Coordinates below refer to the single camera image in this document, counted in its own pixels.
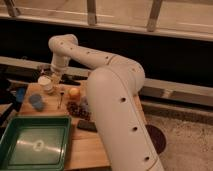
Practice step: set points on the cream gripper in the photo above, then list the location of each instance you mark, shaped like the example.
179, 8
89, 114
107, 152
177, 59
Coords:
56, 77

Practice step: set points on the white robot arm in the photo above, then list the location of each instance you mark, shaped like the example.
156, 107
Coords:
110, 90

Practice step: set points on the white paper cup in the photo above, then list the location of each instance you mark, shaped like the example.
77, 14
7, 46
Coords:
46, 84

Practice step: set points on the orange fruit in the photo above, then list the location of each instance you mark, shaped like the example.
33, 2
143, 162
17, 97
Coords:
74, 93

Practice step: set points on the clear plastic bag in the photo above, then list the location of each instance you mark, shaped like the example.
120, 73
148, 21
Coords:
84, 104

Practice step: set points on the dark rectangular block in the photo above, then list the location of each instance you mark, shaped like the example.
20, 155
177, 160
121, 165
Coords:
86, 125

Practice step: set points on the green plastic tray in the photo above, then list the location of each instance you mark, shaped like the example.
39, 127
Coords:
35, 144

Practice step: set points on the purple bowl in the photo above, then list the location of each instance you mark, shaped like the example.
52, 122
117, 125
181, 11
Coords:
157, 137

